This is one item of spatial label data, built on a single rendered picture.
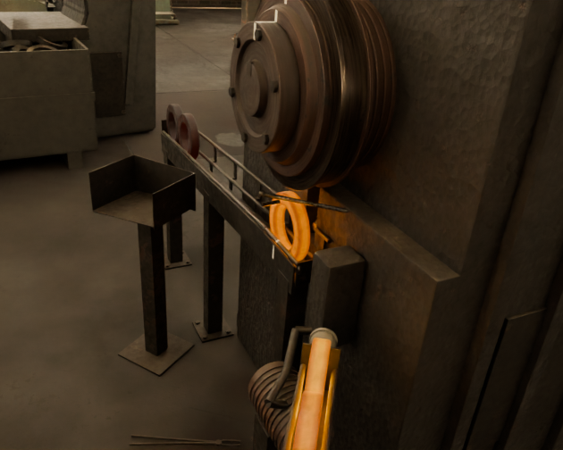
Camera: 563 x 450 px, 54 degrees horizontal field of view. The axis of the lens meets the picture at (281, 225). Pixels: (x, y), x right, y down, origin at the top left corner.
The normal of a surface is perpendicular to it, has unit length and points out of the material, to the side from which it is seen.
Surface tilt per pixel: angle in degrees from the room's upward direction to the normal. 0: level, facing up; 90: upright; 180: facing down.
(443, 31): 90
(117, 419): 0
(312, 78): 71
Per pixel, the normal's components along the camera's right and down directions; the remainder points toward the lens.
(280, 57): 0.37, -0.21
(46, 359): 0.07, -0.88
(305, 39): -0.10, -0.22
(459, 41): -0.90, 0.14
